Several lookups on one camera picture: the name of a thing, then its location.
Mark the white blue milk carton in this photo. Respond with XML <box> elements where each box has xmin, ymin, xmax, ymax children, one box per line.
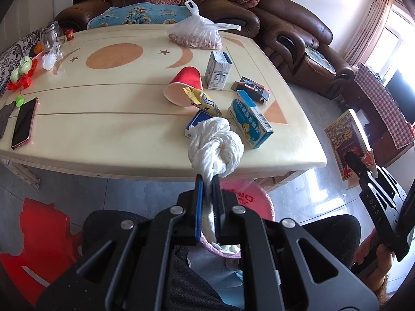
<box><xmin>205</xmin><ymin>51</ymin><xmax>233</xmax><ymax>91</ymax></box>

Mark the black small box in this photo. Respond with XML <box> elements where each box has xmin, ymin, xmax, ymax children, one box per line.
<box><xmin>231</xmin><ymin>76</ymin><xmax>270</xmax><ymax>104</ymax></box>

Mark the red plastic stool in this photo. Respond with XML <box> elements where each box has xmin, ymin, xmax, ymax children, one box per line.
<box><xmin>1</xmin><ymin>198</ymin><xmax>82</xmax><ymax>307</ymax></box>

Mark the black trousers leg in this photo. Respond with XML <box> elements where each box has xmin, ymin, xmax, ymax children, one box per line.
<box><xmin>82</xmin><ymin>210</ymin><xmax>361</xmax><ymax>310</ymax></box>

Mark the blue floral seat cover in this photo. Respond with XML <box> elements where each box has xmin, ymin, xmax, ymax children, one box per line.
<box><xmin>87</xmin><ymin>2</ymin><xmax>191</xmax><ymax>30</ymax></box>

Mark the beige curtain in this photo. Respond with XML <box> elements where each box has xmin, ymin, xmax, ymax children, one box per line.
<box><xmin>345</xmin><ymin>0</ymin><xmax>392</xmax><ymax>65</ymax></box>

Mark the crumpled clear plastic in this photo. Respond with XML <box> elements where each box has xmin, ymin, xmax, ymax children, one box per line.
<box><xmin>41</xmin><ymin>46</ymin><xmax>62</xmax><ymax>71</ymax></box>

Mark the smartphone pink case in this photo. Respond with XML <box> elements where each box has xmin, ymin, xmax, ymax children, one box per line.
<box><xmin>11</xmin><ymin>98</ymin><xmax>39</xmax><ymax>150</ymax></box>

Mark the light blue medicine box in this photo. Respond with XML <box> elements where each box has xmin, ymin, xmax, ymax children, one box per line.
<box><xmin>229</xmin><ymin>90</ymin><xmax>274</xmax><ymax>149</ymax></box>

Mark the gold purple long carton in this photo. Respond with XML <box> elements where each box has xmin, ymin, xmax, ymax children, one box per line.
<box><xmin>325</xmin><ymin>110</ymin><xmax>377</xmax><ymax>182</ymax></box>

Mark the green fruits red tray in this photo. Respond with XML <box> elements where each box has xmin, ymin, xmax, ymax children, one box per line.
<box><xmin>6</xmin><ymin>56</ymin><xmax>38</xmax><ymax>91</ymax></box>

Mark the plastic bag of peanuts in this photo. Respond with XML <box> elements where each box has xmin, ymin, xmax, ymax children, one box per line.
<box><xmin>167</xmin><ymin>0</ymin><xmax>241</xmax><ymax>50</ymax></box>

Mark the glass jar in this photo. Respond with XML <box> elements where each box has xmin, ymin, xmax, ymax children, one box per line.
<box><xmin>41</xmin><ymin>21</ymin><xmax>64</xmax><ymax>53</ymax></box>

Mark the green small clip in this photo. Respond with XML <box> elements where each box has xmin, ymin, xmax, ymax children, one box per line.
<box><xmin>15</xmin><ymin>95</ymin><xmax>25</xmax><ymax>108</ymax></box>

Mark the person right hand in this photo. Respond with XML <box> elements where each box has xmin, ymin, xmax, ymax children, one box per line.
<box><xmin>353</xmin><ymin>228</ymin><xmax>395</xmax><ymax>293</ymax></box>

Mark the yellow snack wrapper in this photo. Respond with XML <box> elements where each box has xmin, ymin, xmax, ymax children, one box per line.
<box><xmin>183</xmin><ymin>86</ymin><xmax>222</xmax><ymax>117</ymax></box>

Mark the blue white box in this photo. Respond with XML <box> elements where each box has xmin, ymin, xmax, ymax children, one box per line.
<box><xmin>184</xmin><ymin>110</ymin><xmax>213</xmax><ymax>138</ymax></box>

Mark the white twisted tissue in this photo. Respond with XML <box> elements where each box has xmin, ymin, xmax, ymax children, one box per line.
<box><xmin>188</xmin><ymin>117</ymin><xmax>244</xmax><ymax>244</ymax></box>

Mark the small red cap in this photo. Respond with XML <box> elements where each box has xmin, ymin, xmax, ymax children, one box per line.
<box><xmin>65</xmin><ymin>29</ymin><xmax>74</xmax><ymax>41</ymax></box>

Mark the checkered cloth side table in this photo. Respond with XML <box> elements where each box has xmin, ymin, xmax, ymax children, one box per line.
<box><xmin>355</xmin><ymin>63</ymin><xmax>414</xmax><ymax>166</ymax></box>

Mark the red paper cup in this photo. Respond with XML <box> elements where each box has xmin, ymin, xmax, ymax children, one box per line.
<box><xmin>163</xmin><ymin>66</ymin><xmax>203</xmax><ymax>108</ymax></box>

